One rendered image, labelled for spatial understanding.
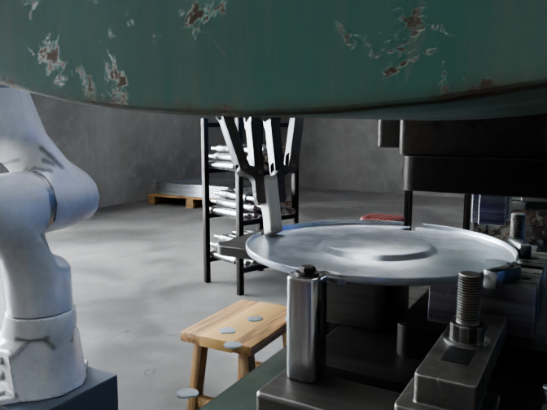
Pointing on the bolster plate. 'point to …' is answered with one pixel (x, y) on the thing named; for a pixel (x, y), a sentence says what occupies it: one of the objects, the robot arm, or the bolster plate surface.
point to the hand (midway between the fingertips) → (270, 205)
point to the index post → (306, 324)
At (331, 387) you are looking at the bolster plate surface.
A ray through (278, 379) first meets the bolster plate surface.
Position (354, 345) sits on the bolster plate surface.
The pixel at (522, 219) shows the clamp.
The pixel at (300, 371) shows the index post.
